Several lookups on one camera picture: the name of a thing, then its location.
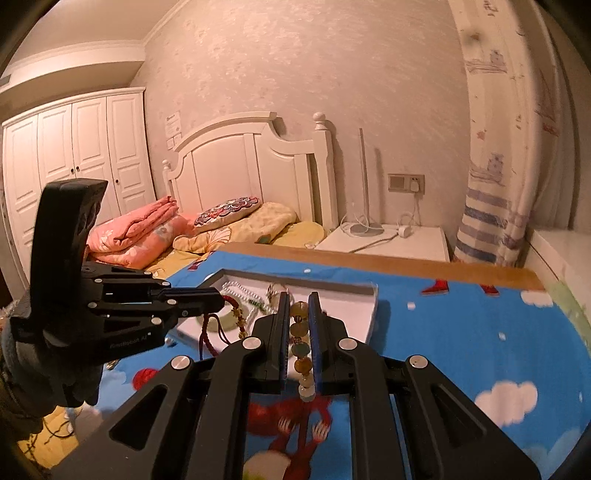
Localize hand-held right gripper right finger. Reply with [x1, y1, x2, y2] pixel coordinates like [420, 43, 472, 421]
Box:
[308, 292, 542, 480]

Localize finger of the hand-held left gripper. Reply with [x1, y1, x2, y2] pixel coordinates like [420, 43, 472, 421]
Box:
[159, 287, 226, 308]
[151, 306, 223, 326]

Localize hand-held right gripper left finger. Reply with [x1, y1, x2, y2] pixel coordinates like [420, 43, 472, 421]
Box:
[60, 293, 293, 480]

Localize yellow stone bead bracelet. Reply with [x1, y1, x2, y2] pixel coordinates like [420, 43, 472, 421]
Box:
[288, 301, 320, 401]

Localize green jade bangle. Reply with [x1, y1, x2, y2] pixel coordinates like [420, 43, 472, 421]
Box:
[196, 305, 254, 334]

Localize grey cardboard box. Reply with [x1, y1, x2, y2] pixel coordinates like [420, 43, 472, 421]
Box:
[178, 268, 380, 346]

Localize gold brooch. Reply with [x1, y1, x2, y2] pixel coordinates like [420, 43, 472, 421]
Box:
[265, 282, 291, 305]

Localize white pearl necklace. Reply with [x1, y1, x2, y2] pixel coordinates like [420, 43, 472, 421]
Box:
[221, 281, 266, 309]

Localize red gold knot pendant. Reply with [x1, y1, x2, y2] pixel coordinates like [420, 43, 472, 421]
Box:
[198, 295, 252, 361]

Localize person's left hand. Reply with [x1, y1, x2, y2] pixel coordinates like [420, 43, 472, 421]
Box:
[0, 322, 101, 408]

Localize pink folded quilt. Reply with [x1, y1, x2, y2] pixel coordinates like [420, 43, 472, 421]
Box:
[87, 196, 190, 269]

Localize embroidered floral pillow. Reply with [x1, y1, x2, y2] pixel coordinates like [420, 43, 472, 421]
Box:
[193, 198, 263, 228]

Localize yellow floral quilt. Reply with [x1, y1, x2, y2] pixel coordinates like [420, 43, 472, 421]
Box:
[148, 202, 326, 278]

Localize white wardrobe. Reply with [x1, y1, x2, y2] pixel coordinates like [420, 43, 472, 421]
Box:
[0, 88, 158, 287]

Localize white nightstand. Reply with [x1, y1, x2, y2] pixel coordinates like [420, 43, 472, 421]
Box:
[314, 224, 451, 264]

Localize white bed headboard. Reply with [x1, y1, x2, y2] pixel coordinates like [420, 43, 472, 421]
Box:
[161, 111, 339, 232]

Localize blue cartoon printed blanket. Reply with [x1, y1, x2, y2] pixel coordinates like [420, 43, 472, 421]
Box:
[81, 251, 591, 480]

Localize white pole lamp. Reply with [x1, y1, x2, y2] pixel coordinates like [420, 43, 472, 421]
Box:
[348, 128, 385, 237]

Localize white windowsill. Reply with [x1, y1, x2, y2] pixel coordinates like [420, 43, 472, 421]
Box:
[529, 230, 591, 301]

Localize striped printed curtain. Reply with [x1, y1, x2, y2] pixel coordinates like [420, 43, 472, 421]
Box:
[448, 0, 587, 268]

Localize paper wall notices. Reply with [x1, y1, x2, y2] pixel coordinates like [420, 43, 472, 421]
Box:
[165, 111, 184, 149]

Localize grey wall socket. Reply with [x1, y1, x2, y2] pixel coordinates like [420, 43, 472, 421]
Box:
[388, 173, 426, 195]

